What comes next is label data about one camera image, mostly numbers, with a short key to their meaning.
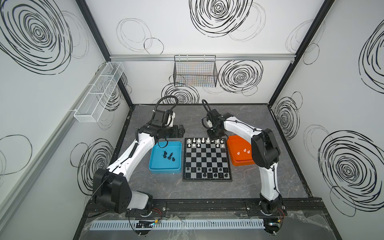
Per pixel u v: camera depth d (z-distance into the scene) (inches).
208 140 37.9
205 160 35.0
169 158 35.7
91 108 28.6
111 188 15.9
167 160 35.9
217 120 27.2
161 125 24.4
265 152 21.0
